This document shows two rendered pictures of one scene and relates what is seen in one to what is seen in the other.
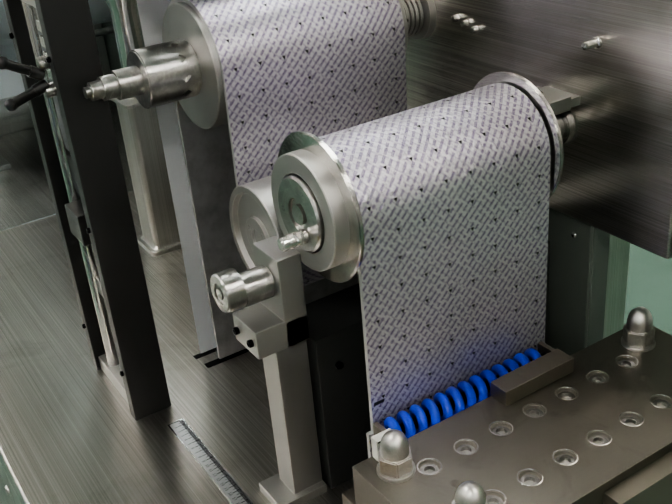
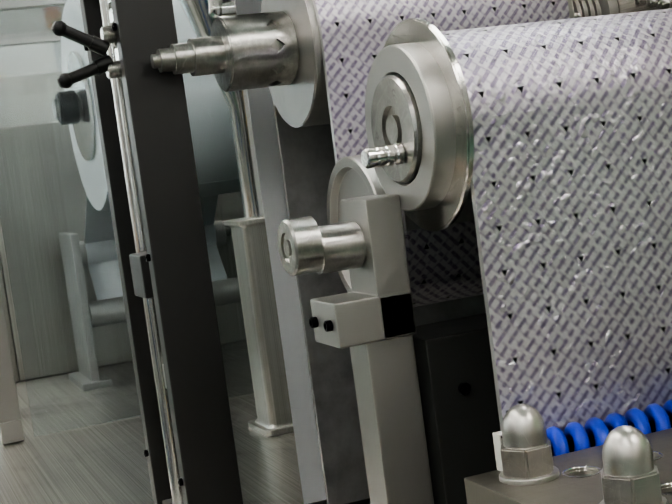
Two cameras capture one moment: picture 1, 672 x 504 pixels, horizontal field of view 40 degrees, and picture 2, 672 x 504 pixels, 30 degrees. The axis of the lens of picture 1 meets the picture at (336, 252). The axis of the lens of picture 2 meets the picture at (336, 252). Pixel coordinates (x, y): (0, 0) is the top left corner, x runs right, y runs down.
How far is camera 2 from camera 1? 0.39 m
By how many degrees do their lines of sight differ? 25
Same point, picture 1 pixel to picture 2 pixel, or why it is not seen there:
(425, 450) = (579, 462)
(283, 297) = (375, 257)
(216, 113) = (313, 87)
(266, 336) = (350, 312)
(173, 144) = (274, 187)
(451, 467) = not seen: hidden behind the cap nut
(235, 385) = not seen: outside the picture
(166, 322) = (266, 484)
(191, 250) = (294, 341)
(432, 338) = (595, 325)
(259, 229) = not seen: hidden behind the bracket
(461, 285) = (635, 248)
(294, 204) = (389, 121)
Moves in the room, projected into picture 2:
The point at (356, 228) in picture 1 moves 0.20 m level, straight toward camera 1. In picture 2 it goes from (461, 111) to (422, 110)
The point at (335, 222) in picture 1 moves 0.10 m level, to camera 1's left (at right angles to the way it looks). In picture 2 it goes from (433, 106) to (283, 127)
